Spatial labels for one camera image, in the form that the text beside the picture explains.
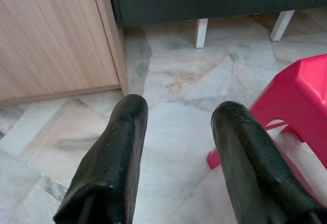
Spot white cabinet leg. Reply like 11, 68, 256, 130
196, 18, 209, 48
270, 10, 296, 42

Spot light wooden cabinet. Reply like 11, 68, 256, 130
0, 0, 129, 107

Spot pink plastic stool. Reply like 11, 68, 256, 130
206, 54, 327, 170

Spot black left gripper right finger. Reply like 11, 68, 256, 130
211, 100, 327, 224

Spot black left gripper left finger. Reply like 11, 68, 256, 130
53, 94, 149, 224

